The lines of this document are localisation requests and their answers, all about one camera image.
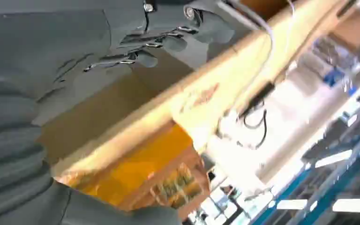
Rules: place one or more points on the ribbed grey left robot arm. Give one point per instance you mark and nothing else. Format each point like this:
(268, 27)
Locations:
(9, 155)

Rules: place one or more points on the blue metal frame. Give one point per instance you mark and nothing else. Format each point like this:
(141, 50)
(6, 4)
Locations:
(332, 189)

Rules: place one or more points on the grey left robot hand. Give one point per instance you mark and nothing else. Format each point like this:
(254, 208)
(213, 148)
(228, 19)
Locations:
(43, 46)

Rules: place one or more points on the white ceiling light bar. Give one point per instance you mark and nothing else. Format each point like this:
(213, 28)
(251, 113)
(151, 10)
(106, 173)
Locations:
(355, 205)
(333, 158)
(291, 204)

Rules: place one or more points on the brown cardboard box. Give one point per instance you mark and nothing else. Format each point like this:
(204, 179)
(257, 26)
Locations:
(355, 29)

